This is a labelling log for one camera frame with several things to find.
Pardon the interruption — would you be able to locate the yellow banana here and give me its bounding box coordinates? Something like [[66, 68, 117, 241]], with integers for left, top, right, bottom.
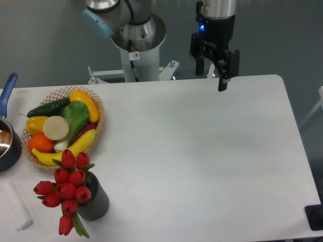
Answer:
[[29, 129, 97, 168]]

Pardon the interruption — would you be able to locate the red tulip bouquet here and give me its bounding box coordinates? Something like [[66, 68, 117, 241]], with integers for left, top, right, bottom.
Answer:
[[33, 149, 94, 238]]

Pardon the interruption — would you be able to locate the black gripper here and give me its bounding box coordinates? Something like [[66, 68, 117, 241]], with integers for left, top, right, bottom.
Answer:
[[189, 1, 240, 92]]

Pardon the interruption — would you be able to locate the yellow bell pepper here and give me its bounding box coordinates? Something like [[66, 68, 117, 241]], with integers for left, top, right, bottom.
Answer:
[[25, 116, 48, 136]]

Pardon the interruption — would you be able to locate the green cucumber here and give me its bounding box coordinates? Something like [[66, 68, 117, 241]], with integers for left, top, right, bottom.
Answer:
[[19, 98, 70, 118]]

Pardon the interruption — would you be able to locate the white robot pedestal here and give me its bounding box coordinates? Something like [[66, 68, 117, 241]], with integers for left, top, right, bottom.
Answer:
[[112, 13, 166, 82]]

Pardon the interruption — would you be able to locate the black device at table edge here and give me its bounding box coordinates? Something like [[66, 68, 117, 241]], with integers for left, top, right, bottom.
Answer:
[[304, 204, 322, 231]]

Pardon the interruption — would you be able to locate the beige round onion slice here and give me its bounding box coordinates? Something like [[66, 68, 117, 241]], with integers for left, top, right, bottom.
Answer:
[[42, 116, 69, 141]]

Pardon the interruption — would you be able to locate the green lettuce leaf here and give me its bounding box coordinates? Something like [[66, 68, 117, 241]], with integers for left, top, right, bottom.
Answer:
[[54, 101, 89, 152]]

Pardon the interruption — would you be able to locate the white metal base frame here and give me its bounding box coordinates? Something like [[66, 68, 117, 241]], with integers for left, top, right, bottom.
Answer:
[[87, 60, 217, 85]]

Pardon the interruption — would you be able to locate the orange fruit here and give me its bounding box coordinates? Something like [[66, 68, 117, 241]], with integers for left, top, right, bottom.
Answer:
[[28, 134, 54, 153]]

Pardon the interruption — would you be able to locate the white frame at right edge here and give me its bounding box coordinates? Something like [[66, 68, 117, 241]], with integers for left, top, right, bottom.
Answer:
[[300, 86, 322, 129]]

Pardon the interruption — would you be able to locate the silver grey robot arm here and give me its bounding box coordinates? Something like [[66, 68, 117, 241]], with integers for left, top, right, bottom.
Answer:
[[83, 1, 240, 91]]

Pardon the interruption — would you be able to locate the dark pot with blue handle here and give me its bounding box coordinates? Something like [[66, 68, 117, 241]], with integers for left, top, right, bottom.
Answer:
[[1, 73, 22, 172]]

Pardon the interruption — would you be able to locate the dark grey ribbed vase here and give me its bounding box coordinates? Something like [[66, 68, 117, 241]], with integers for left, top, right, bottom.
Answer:
[[77, 174, 110, 221]]

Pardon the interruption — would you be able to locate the purple eggplant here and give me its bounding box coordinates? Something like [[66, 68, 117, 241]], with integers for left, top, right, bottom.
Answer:
[[70, 123, 97, 145]]

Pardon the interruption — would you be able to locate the white rolled cloth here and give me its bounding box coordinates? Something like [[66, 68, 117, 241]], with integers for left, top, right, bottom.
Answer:
[[1, 181, 33, 231]]

